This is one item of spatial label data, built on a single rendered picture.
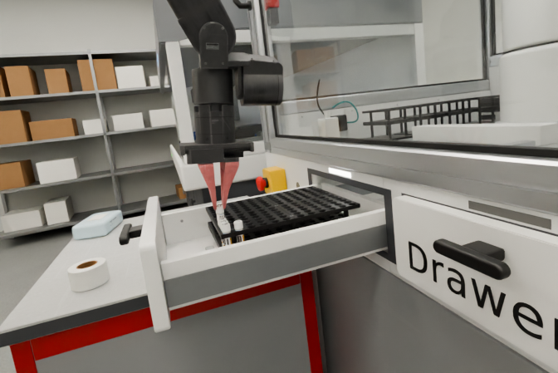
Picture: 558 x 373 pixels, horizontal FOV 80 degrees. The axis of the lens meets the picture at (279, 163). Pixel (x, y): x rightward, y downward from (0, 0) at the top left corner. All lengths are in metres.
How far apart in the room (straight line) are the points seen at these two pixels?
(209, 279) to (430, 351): 0.31
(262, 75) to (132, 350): 0.56
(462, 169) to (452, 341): 0.22
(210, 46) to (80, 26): 4.55
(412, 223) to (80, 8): 4.82
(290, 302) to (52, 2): 4.69
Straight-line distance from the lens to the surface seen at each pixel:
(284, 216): 0.52
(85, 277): 0.78
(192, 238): 0.69
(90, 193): 4.88
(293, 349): 0.85
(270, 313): 0.79
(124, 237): 0.53
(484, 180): 0.39
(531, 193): 0.36
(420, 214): 0.44
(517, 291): 0.38
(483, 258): 0.34
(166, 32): 1.38
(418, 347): 0.57
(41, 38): 5.00
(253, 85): 0.48
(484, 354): 0.48
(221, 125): 0.47
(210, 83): 0.48
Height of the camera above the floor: 1.05
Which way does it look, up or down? 8 degrees down
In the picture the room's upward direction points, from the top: 7 degrees counter-clockwise
